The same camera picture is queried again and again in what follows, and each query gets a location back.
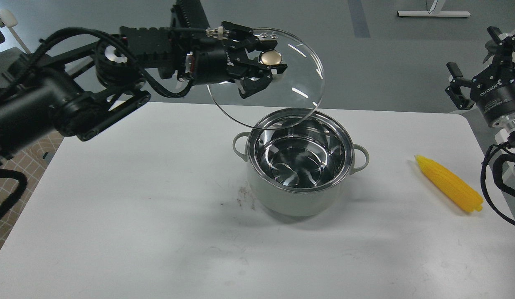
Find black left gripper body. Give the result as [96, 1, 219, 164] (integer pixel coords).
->
[187, 21, 254, 89]

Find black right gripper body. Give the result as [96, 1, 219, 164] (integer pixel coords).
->
[469, 63, 515, 127]

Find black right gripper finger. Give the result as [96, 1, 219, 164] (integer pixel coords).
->
[486, 26, 515, 69]
[445, 62, 477, 110]

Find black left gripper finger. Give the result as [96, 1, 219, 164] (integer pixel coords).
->
[237, 63, 288, 99]
[237, 32, 278, 63]

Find glass pot lid gold knob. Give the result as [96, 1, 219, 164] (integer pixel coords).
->
[207, 28, 325, 130]

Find yellow toy corn cob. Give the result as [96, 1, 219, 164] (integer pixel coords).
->
[414, 155, 483, 213]

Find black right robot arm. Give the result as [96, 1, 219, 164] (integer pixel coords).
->
[445, 26, 515, 227]

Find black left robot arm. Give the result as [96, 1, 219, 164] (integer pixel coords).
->
[0, 0, 288, 220]

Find grey steel cooking pot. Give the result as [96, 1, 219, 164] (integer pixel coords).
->
[232, 108, 370, 217]

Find white desk foot bar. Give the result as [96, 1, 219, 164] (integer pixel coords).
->
[396, 0, 471, 18]

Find grey office chair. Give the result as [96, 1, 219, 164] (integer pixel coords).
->
[0, 9, 32, 54]

